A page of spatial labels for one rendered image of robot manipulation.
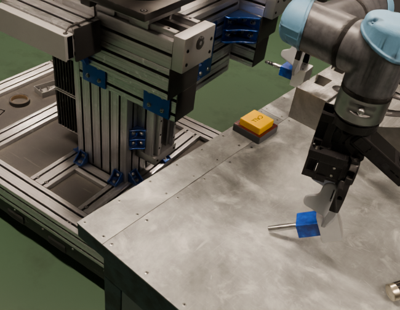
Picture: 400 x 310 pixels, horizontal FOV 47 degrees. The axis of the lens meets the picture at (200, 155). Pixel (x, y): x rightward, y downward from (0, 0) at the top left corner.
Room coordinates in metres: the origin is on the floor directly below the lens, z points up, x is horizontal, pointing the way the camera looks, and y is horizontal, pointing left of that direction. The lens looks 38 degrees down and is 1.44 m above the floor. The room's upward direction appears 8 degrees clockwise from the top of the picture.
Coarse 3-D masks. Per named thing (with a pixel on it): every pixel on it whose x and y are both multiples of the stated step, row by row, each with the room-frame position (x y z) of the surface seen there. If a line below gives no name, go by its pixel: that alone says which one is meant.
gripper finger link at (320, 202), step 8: (328, 184) 0.59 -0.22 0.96; (320, 192) 0.59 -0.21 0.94; (328, 192) 0.58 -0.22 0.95; (304, 200) 0.59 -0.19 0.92; (312, 200) 0.58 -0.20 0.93; (320, 200) 0.58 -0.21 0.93; (328, 200) 0.58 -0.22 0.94; (312, 208) 0.58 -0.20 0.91; (320, 208) 0.58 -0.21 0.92; (328, 208) 0.57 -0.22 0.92; (328, 216) 0.57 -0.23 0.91; (336, 216) 0.57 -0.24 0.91; (328, 224) 0.57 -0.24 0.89
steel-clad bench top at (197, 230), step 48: (288, 96) 1.15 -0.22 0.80; (240, 144) 0.89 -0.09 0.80; (288, 144) 0.91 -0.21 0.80; (144, 192) 0.68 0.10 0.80; (192, 192) 0.70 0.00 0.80; (240, 192) 0.72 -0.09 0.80; (288, 192) 0.74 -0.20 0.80; (384, 192) 0.79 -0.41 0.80; (144, 240) 0.55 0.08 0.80; (192, 240) 0.57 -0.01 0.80; (240, 240) 0.58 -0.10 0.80; (288, 240) 0.60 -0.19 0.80; (384, 240) 0.64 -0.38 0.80; (192, 288) 0.46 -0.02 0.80; (240, 288) 0.48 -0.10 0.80; (288, 288) 0.49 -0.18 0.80; (336, 288) 0.51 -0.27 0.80; (384, 288) 0.52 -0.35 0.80
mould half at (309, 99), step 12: (324, 72) 1.14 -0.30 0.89; (336, 72) 1.15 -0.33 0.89; (300, 84) 1.05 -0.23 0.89; (312, 84) 1.06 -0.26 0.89; (336, 84) 1.08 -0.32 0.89; (300, 96) 1.03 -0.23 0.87; (312, 96) 1.01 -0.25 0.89; (324, 96) 1.01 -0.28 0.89; (336, 96) 1.02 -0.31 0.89; (300, 108) 1.02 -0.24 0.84; (312, 108) 1.01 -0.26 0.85; (396, 108) 1.01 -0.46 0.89; (300, 120) 1.02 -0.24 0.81; (312, 120) 1.00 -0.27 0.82; (384, 120) 0.94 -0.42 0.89; (396, 120) 0.93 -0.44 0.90; (384, 132) 0.90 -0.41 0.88; (396, 132) 0.89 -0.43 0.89; (396, 144) 0.88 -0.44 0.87
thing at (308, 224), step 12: (300, 216) 0.62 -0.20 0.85; (312, 216) 0.61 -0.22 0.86; (276, 228) 0.61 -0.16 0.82; (288, 228) 0.60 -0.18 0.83; (300, 228) 0.59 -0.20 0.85; (312, 228) 0.59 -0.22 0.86; (324, 228) 0.58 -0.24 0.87; (336, 228) 0.58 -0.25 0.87; (324, 240) 0.58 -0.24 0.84; (336, 240) 0.57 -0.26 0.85
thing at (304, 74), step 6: (276, 66) 1.19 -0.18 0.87; (282, 66) 1.16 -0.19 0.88; (288, 66) 1.17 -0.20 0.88; (300, 66) 1.15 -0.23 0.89; (306, 66) 1.15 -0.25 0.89; (312, 66) 1.16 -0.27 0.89; (282, 72) 1.16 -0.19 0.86; (288, 72) 1.15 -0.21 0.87; (300, 72) 1.13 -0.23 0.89; (306, 72) 1.13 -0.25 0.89; (288, 78) 1.15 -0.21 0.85; (294, 78) 1.14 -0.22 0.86; (300, 78) 1.13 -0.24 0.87; (306, 78) 1.14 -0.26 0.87; (294, 84) 1.13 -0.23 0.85
